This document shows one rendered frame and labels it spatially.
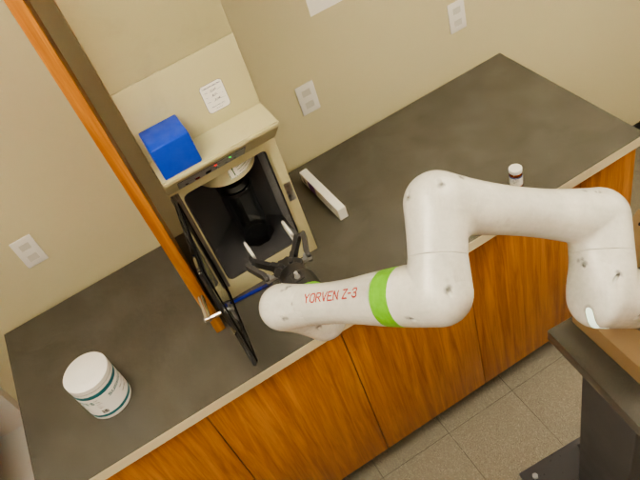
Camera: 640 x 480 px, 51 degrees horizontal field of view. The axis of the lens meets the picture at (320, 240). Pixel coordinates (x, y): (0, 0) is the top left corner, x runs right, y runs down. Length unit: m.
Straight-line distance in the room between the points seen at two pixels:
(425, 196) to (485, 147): 1.13
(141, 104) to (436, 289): 0.85
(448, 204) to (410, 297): 0.18
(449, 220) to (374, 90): 1.34
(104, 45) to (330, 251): 0.93
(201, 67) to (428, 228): 0.73
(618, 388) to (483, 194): 0.67
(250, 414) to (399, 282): 0.96
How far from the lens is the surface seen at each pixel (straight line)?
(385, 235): 2.08
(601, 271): 1.44
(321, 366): 2.05
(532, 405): 2.77
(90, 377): 1.93
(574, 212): 1.40
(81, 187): 2.22
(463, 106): 2.50
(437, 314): 1.18
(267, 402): 2.05
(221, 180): 1.85
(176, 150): 1.60
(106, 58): 1.59
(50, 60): 1.47
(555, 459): 2.66
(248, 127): 1.68
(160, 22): 1.59
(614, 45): 3.28
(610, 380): 1.74
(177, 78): 1.65
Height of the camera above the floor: 2.43
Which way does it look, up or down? 44 degrees down
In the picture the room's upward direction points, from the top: 21 degrees counter-clockwise
